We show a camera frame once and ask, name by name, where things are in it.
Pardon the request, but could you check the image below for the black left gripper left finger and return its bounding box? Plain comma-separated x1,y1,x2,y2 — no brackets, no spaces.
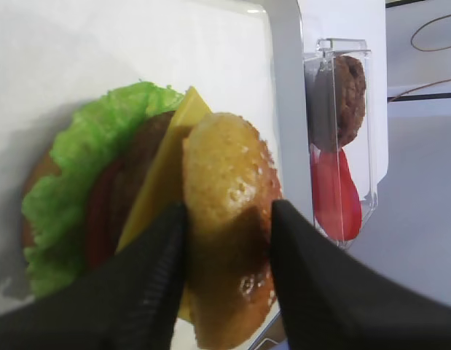
0,203,186,349

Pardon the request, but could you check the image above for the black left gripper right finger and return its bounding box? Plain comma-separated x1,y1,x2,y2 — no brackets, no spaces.
270,200,451,349

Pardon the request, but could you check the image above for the sesame top bun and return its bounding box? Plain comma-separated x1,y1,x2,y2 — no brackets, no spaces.
183,113,282,349

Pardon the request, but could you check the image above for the burger lettuce leaf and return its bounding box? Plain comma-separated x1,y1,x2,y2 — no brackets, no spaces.
22,82,184,299

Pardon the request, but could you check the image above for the burger cheese slice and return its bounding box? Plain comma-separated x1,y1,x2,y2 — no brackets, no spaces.
116,86,211,253

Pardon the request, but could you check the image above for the burger tomato slice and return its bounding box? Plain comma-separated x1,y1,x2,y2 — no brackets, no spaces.
85,159,123,271

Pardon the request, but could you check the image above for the right red tomato slice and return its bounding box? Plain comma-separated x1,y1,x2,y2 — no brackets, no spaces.
338,149,362,241

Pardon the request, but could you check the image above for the red tomato slice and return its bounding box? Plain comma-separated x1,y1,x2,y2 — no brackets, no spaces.
338,149,362,241
311,147,345,241

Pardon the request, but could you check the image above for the burger meat patty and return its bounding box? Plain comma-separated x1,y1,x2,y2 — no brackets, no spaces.
109,112,174,243

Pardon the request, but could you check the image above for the middle red tomato slice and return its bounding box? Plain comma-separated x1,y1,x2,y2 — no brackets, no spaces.
311,147,345,241

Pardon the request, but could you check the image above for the burger bottom bun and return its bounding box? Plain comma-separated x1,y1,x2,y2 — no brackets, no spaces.
20,149,62,263

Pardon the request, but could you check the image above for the right brown patty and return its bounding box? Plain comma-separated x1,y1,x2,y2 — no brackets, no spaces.
335,55,366,147

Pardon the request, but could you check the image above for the clear patty tomato container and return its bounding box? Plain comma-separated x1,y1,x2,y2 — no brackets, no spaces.
304,38,377,249

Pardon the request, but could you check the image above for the white serving tray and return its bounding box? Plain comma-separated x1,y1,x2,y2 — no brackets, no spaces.
173,0,317,350

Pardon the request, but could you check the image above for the white paper sheet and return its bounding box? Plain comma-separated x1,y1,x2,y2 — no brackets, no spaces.
0,1,278,314

